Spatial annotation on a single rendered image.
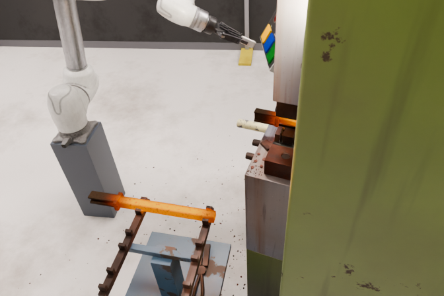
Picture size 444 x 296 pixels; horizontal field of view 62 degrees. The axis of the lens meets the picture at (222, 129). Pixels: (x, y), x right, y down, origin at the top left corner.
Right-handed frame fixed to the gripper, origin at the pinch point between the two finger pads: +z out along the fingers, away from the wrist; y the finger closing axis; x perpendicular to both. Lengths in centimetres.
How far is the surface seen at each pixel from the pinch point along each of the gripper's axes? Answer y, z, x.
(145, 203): 75, -27, -31
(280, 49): 59, -10, 25
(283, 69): 59, -7, 20
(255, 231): 66, 20, -42
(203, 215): 81, -12, -22
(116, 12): -219, -63, -114
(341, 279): 103, 19, -6
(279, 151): 61, 8, -6
